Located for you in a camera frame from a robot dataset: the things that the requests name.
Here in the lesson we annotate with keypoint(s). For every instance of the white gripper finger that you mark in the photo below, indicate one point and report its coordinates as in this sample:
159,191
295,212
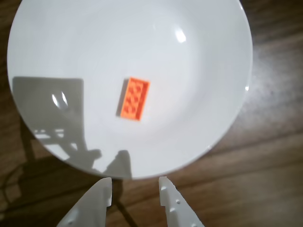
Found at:
92,203
176,208

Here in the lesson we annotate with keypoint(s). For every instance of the orange lego block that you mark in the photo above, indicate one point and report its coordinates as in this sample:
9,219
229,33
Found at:
135,99

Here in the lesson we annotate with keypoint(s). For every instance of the white round plate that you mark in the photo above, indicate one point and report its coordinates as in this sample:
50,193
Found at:
118,42

